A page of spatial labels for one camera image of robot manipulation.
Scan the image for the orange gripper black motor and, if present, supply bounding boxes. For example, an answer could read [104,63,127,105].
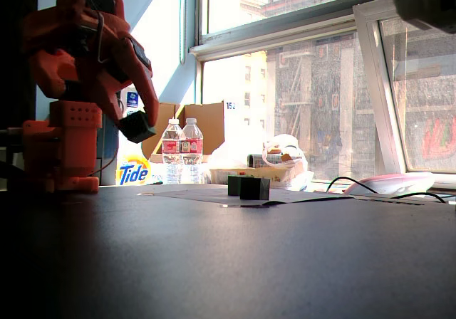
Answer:
[80,15,160,128]

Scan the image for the white paper grid sheet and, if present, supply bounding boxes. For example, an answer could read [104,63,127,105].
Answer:
[137,182,353,208]

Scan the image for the dark green cube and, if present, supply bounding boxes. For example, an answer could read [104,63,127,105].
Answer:
[239,176,271,201]

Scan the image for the clear water bottle red label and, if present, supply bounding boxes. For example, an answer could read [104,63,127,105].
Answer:
[180,117,204,184]
[161,117,186,184]

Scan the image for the Tide detergent box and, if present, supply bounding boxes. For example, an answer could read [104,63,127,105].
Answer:
[115,85,153,186]

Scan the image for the brown cardboard box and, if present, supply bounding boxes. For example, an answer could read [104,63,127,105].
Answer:
[141,100,226,163]

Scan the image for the translucent blind wand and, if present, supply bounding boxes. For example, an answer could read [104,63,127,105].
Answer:
[177,0,188,66]

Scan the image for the dark printed can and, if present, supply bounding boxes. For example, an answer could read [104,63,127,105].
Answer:
[247,153,286,168]

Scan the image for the white plastic bag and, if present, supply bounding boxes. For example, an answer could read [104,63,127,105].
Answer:
[261,132,309,170]

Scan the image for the flat printed cardboard box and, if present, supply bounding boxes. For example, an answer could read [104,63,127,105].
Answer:
[209,161,311,189]

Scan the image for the white open window sash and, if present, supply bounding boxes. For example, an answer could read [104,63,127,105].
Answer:
[352,0,456,185]

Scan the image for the pink white plastic object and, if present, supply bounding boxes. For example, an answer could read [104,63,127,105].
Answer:
[343,172,436,196]

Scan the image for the blurry grey object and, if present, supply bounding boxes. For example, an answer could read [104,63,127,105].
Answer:
[383,0,456,34]

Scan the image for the grey robot arm cable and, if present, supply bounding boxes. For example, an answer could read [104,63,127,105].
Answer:
[82,0,110,64]

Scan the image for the black cable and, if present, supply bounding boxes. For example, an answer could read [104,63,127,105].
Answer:
[326,175,448,204]

